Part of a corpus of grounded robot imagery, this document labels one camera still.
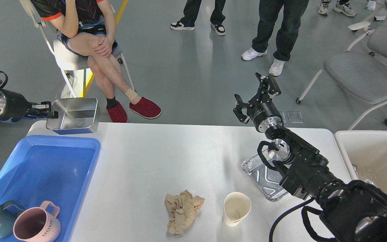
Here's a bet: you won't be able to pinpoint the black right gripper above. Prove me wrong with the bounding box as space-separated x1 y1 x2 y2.
233 72 283 133

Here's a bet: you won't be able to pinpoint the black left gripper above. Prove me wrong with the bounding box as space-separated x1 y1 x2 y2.
0 89 59 122

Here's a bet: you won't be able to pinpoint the stainless steel rectangular tin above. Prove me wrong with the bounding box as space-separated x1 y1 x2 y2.
46 97 100 135

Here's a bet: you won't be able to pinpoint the pink plastic mug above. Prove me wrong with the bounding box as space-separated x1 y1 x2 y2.
13 201 61 242

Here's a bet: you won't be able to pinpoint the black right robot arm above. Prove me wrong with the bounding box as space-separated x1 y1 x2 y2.
233 73 387 242

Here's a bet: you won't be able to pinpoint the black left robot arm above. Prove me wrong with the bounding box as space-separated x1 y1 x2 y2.
0 71 59 123

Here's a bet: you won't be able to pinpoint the standing person white sneakers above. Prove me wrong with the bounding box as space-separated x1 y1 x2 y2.
241 0 310 77

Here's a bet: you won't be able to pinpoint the white folding chair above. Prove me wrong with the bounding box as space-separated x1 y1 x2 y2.
19 0 136 98

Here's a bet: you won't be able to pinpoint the blue plastic tray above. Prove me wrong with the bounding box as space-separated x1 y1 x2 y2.
0 135 101 242

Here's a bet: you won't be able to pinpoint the aluminium foil tray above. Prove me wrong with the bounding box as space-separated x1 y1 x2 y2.
242 154 288 202

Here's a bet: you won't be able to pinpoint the seated person red shoes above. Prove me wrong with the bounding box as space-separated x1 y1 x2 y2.
31 0 162 123

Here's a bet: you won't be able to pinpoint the white paper cup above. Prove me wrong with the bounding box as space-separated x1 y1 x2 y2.
222 192 252 227

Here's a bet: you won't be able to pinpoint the standing person black-white sneakers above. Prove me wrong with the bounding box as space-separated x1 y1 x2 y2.
170 0 227 36

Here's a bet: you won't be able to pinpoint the grey padded chair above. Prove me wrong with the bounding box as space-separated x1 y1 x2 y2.
296 17 387 130

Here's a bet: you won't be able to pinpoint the crumpled brown paper napkin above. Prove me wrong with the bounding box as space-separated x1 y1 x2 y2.
165 190 205 236

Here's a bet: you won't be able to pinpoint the person grey sneakers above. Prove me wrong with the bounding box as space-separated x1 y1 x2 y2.
318 0 357 17

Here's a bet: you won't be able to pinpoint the white plastic waste bin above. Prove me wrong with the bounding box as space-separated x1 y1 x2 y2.
334 130 387 194

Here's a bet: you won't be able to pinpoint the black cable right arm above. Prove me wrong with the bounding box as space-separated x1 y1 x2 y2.
269 198 318 242

